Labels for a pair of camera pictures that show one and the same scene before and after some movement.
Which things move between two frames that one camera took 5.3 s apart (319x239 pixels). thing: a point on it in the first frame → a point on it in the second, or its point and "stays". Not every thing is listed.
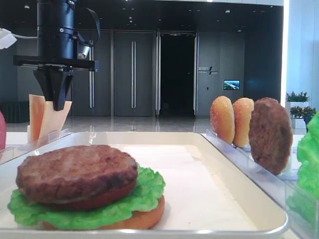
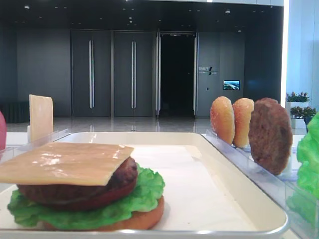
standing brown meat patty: x=271 y=134 stays
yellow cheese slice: x=52 y=120 → x=79 y=164
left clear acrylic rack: x=9 y=153 stays
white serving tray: x=208 y=195 stays
